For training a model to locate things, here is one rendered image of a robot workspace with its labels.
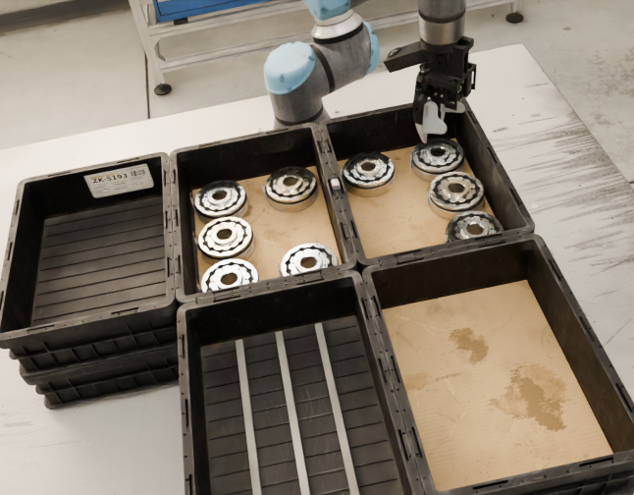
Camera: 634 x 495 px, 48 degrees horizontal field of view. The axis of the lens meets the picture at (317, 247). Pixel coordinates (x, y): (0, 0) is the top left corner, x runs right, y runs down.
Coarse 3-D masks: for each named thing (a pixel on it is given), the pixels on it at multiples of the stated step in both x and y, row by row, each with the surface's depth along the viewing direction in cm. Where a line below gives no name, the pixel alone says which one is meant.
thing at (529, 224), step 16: (368, 112) 141; (384, 112) 141; (464, 112) 139; (320, 128) 139; (480, 128) 134; (336, 160) 132; (496, 160) 128; (336, 176) 129; (512, 192) 124; (352, 224) 123; (528, 224) 116; (352, 240) 118; (464, 240) 115; (480, 240) 115; (384, 256) 115; (400, 256) 114
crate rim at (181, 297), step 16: (288, 128) 141; (304, 128) 140; (208, 144) 140; (224, 144) 140; (320, 144) 136; (176, 160) 137; (320, 160) 133; (176, 176) 134; (176, 192) 131; (336, 192) 126; (176, 208) 128; (336, 208) 124; (176, 224) 125; (176, 240) 123; (176, 256) 120; (352, 256) 116; (176, 272) 118; (304, 272) 114; (320, 272) 114; (176, 288) 115; (224, 288) 114; (240, 288) 114; (256, 288) 113
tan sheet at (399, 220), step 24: (408, 168) 144; (408, 192) 139; (360, 216) 136; (384, 216) 135; (408, 216) 134; (432, 216) 134; (360, 240) 132; (384, 240) 131; (408, 240) 130; (432, 240) 130
